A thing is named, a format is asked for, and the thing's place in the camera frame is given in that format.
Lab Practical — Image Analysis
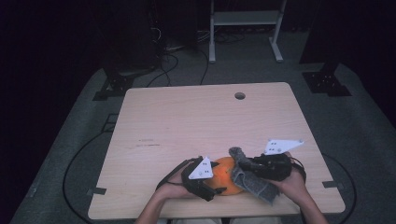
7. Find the grey fuzzy cloth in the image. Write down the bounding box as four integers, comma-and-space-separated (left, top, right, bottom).
228, 147, 280, 205

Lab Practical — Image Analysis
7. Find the bundle of black cables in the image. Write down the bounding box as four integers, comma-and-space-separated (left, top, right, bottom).
197, 29, 247, 45

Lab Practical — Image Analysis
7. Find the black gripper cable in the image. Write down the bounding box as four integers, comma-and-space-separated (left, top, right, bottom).
290, 157, 307, 185
155, 158, 191, 191

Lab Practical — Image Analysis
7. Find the orange plush toy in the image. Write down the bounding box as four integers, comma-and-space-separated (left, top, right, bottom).
204, 156, 247, 196

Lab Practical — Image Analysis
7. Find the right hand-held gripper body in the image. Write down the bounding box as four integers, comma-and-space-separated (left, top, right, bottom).
255, 138, 304, 182

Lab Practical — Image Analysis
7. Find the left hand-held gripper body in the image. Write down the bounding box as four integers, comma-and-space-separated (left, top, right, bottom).
181, 156, 219, 203

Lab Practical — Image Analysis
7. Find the grey tape strip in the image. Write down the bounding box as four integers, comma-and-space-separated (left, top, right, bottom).
322, 180, 346, 189
86, 187, 107, 196

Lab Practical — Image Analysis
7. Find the black stand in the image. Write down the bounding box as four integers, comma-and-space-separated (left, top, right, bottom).
299, 0, 353, 97
92, 0, 166, 102

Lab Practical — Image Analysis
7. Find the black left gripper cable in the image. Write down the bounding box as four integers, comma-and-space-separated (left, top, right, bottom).
155, 158, 191, 191

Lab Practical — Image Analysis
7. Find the white metal stand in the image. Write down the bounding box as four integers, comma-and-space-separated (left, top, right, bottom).
208, 0, 288, 64

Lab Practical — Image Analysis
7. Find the person's left hand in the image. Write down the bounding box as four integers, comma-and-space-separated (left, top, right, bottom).
155, 170, 196, 201

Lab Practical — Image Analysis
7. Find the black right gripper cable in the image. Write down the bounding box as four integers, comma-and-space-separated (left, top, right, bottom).
290, 157, 307, 185

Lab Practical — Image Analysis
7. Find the long black floor cable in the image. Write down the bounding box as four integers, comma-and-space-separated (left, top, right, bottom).
63, 130, 108, 224
323, 153, 358, 224

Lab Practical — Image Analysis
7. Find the person's right hand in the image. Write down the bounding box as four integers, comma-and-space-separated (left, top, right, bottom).
269, 152, 307, 206

